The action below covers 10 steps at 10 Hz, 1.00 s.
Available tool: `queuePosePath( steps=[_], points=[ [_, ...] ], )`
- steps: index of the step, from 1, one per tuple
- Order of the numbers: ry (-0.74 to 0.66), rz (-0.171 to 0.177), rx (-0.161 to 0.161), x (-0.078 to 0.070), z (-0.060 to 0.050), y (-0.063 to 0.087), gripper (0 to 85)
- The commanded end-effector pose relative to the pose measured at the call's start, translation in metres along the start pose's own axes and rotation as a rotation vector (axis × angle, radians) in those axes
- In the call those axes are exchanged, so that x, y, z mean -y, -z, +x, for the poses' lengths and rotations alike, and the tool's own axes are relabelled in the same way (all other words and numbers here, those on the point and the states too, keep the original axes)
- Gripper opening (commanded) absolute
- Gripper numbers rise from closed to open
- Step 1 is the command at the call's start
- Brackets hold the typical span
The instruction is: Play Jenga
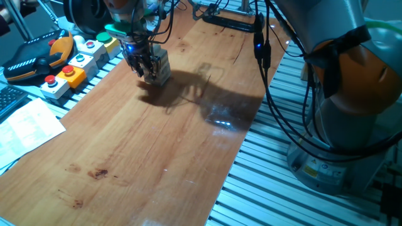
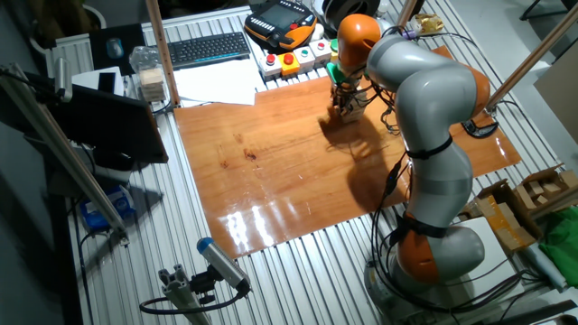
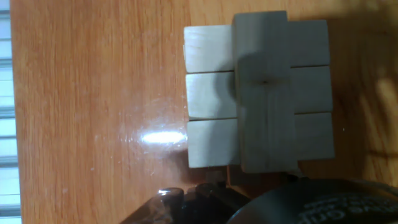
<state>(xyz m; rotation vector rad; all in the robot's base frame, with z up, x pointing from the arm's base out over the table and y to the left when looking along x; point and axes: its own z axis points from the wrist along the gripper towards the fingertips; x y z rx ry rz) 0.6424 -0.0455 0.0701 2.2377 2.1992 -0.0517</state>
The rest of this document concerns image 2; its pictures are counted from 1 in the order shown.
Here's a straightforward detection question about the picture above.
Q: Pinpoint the aluminium camera mount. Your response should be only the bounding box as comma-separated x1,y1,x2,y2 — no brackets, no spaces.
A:
157,264,213,325

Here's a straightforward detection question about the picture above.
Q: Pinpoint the green adapter plate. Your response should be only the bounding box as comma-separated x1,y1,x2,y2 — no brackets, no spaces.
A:
325,61,352,85

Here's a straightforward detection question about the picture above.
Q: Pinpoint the brown cardboard panel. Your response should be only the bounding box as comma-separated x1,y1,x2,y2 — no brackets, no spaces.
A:
535,49,578,145

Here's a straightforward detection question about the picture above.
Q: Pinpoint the black usb cable connector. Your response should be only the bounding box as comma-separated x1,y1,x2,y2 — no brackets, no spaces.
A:
386,162,404,196

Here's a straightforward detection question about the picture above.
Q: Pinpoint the brown cardboard box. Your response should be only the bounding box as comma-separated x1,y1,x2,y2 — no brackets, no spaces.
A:
464,178,543,254

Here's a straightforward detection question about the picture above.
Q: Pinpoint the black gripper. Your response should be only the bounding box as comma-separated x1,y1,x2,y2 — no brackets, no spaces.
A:
331,80,361,121

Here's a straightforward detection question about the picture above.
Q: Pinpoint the orange wooden board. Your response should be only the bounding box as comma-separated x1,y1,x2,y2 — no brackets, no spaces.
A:
173,44,523,261

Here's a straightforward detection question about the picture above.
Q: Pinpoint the grey computer mouse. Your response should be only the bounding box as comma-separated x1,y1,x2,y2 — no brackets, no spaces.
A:
106,37,126,60

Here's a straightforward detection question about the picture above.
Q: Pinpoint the white printed paper sheet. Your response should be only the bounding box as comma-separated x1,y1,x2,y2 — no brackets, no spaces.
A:
173,58,267,107

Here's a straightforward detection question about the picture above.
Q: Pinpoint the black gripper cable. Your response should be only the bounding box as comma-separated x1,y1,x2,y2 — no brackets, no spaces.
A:
360,79,403,136

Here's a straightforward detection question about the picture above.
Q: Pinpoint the black phone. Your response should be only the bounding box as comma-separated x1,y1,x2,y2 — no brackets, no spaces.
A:
98,71,117,95

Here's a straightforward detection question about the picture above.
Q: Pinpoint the grey box green button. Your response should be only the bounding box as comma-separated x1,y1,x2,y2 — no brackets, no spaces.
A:
294,46,317,72

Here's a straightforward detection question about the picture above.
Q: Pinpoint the white box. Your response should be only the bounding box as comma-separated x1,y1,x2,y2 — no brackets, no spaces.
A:
71,66,126,98

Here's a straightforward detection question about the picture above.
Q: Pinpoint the black camera cable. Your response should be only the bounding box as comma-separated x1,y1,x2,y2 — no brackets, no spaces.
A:
138,279,250,316

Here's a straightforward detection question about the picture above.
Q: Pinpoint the stack of wooden jenga blocks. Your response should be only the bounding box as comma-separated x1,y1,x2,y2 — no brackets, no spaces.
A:
343,88,368,124

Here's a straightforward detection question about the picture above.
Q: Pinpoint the silver cylinder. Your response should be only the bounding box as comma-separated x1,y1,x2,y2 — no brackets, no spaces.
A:
53,56,73,103

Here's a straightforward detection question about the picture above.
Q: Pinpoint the grey box red button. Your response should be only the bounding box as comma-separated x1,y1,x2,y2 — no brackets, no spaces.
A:
257,52,284,82
309,39,333,67

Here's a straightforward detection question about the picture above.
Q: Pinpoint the yellow box red button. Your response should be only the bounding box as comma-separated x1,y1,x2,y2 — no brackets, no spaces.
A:
277,51,302,78

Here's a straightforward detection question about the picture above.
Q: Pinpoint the black monitor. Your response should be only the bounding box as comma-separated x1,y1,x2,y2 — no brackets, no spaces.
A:
49,83,169,164

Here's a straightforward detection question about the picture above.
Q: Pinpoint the black mouse pad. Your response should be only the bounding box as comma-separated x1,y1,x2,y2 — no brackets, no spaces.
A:
88,23,146,76

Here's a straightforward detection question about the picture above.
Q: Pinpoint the green cloth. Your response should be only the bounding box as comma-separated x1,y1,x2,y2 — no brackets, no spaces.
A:
539,218,578,288

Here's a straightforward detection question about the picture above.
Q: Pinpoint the plastic bag of wooden blocks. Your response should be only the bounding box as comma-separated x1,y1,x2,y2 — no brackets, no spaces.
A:
129,44,168,103

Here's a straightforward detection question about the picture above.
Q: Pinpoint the silver exterior camera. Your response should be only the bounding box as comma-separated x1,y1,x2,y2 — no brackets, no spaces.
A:
196,237,252,294

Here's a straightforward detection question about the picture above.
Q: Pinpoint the blue package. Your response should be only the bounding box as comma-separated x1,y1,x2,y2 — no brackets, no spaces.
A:
79,184,136,232

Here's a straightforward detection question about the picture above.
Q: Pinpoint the black c-clamp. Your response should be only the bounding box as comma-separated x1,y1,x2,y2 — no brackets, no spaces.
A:
461,117,500,139

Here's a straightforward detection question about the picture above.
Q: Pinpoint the metal frame pole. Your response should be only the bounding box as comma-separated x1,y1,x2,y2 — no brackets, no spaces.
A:
144,0,182,107
396,0,419,29
485,4,578,114

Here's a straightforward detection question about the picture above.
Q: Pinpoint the white paper roll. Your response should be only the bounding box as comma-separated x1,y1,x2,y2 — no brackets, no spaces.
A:
523,246,568,290

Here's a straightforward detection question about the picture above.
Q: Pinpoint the gold snack package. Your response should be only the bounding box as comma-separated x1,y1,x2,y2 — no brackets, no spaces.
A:
410,13,446,37

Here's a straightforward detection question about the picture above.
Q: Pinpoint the black round spool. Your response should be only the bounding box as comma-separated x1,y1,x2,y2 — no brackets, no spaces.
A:
322,0,383,31

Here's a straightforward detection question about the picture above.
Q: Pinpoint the black keyboard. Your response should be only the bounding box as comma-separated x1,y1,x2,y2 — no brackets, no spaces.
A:
166,31,252,71

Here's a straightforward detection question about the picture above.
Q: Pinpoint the long diagonal aluminium strut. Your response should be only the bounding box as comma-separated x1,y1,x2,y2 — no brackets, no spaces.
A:
0,62,130,247

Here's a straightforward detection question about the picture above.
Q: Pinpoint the black orange teach pendant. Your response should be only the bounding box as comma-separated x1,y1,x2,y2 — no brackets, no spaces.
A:
243,0,318,51

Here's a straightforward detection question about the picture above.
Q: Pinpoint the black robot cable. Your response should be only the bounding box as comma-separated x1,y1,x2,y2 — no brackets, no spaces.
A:
368,148,543,317

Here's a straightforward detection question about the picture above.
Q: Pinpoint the open cardboard box with blocks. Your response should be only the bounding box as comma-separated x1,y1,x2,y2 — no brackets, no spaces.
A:
514,164,578,220

